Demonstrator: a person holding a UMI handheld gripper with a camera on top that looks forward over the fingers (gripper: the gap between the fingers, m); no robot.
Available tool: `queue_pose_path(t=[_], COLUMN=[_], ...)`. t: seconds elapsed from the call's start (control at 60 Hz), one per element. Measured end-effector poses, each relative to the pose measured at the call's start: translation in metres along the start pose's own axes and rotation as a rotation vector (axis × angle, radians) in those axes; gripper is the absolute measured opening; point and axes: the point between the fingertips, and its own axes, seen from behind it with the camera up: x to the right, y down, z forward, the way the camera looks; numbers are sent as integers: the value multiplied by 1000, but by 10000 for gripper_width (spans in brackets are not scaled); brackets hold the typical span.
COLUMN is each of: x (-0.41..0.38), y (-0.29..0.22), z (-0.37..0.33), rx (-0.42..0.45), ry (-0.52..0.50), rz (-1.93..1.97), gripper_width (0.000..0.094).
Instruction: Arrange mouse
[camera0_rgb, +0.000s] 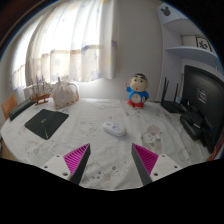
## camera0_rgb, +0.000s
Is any white cartoon-print computer mouse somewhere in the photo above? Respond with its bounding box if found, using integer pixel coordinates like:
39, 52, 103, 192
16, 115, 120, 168
101, 121, 128, 138

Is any black box device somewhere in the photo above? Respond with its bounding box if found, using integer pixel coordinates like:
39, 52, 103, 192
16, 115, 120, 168
179, 111, 205, 142

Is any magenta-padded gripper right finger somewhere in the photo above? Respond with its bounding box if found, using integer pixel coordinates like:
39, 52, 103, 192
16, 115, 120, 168
130, 142, 184, 187

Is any black mouse pad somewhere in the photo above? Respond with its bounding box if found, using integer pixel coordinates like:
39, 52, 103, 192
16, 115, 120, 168
24, 108, 70, 141

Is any large white conch shell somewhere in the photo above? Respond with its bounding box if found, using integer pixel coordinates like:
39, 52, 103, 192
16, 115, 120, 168
50, 77, 81, 110

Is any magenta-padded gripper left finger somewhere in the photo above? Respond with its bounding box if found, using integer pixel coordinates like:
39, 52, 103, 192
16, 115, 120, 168
39, 142, 92, 186

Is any orange wooden chair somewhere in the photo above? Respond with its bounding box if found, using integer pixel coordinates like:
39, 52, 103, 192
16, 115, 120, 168
0, 93, 19, 121

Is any white printed tablecloth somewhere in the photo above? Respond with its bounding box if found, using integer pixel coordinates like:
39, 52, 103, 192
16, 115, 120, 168
0, 97, 214, 192

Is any white star-print curtain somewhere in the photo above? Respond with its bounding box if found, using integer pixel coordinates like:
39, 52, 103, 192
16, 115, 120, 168
11, 0, 118, 91

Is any cartoon boy figure clock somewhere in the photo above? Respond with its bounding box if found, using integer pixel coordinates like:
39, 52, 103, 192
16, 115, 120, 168
125, 72, 150, 110

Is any black monitor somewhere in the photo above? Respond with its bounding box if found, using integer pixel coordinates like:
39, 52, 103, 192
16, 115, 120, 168
181, 64, 224, 154

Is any white shelf unit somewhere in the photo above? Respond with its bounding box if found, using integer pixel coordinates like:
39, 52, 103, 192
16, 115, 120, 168
156, 2, 224, 101

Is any black router with antennas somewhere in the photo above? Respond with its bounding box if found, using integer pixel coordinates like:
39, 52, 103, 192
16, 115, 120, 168
160, 77, 188, 114

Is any wooden model sailing ship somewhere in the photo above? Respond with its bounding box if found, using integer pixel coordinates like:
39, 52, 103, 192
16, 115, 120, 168
28, 75, 54, 106

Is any red packet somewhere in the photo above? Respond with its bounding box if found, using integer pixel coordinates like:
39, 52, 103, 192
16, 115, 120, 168
208, 131, 224, 162

